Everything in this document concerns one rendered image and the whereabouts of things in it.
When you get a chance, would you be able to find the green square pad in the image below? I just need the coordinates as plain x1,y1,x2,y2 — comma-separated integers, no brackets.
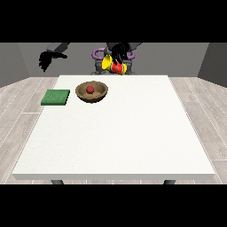
40,89,71,106

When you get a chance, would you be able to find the yellow cup with melon print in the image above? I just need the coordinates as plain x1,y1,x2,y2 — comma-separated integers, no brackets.
101,54,128,75

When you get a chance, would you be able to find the brown wooden bowl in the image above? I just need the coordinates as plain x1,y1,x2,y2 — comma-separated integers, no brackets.
74,81,109,104

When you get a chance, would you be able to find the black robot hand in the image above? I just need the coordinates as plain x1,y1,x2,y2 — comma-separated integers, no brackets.
38,51,68,73
111,43,131,67

